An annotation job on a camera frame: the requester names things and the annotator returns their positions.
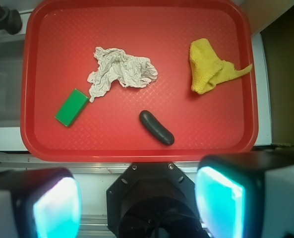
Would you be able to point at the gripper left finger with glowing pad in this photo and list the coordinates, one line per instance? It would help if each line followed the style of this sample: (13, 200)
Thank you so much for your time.
(43, 203)

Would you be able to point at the dark cucumber-shaped object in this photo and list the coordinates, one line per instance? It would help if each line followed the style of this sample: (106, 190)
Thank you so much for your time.
(155, 128)

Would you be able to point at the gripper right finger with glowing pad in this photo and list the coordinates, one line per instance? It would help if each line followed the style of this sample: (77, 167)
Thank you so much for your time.
(247, 195)

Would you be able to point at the yellow cloth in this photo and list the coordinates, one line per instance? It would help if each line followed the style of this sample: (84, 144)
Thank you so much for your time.
(208, 70)

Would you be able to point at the green rectangular block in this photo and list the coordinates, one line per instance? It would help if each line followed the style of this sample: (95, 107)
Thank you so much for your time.
(72, 108)

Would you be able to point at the black octagonal mount base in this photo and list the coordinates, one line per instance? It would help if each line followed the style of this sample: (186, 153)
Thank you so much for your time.
(153, 200)

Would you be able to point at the crumpled white paper towel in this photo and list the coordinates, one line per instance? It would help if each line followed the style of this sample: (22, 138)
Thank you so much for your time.
(116, 65)

